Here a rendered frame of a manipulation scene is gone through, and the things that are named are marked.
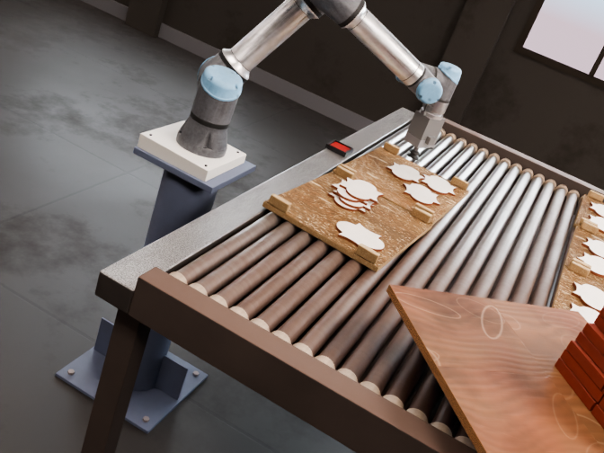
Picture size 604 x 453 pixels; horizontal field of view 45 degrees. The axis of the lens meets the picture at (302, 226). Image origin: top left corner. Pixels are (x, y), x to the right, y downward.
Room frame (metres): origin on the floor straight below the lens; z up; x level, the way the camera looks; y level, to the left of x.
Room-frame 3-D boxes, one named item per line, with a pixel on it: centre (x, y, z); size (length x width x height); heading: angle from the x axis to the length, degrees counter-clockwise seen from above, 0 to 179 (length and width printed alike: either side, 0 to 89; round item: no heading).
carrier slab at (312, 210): (1.83, -0.12, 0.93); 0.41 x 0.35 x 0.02; 159
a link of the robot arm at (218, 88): (1.98, 0.36, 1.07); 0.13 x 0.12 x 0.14; 16
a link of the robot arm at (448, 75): (2.29, -0.26, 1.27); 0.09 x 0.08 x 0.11; 106
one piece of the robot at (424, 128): (2.28, -0.27, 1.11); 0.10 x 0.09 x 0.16; 49
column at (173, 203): (1.97, 0.36, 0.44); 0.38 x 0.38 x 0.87; 75
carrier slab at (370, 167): (2.23, -0.26, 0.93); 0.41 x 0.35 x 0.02; 160
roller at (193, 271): (2.15, -0.05, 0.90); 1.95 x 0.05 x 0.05; 164
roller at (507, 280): (1.98, -0.63, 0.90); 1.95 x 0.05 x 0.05; 164
